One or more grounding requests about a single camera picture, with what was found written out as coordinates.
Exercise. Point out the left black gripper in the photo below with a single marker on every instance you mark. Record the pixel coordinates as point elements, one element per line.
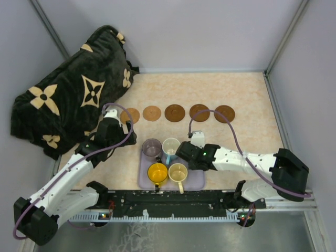
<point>120,129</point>

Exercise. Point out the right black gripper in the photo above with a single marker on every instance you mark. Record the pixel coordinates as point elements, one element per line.
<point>191,166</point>

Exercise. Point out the dark wooden coaster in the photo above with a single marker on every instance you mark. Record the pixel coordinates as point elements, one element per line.
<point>199,112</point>
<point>174,113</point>
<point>225,110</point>

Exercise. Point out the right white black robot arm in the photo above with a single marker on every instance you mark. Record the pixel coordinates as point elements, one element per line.
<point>279,174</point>

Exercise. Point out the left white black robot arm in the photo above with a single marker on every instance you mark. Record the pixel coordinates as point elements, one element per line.
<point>41,215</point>

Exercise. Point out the lavender plastic tray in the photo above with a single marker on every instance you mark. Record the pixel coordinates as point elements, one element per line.
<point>195,180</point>

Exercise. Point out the cream ceramic mug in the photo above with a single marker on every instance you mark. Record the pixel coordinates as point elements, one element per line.
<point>178,173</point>

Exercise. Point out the white light blue mug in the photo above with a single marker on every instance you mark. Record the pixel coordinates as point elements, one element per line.
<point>170,147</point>

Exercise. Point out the purple glass mug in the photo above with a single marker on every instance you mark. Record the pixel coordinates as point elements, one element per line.
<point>152,150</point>

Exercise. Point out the yellow glass mug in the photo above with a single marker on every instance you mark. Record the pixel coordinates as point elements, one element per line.
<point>158,175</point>

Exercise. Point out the black floral plush blanket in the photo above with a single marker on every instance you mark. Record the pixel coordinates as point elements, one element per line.
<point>64,107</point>

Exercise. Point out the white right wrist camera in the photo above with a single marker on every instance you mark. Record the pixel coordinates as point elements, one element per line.
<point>197,138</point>

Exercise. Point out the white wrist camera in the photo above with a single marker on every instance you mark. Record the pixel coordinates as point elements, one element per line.
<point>111,114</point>
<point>197,138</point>

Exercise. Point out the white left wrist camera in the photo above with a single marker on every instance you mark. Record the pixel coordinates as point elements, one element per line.
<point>111,114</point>

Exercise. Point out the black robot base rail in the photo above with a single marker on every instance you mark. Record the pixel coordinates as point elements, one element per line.
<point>202,203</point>

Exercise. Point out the white perforated cable duct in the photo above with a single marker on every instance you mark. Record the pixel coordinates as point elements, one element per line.
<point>101,217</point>

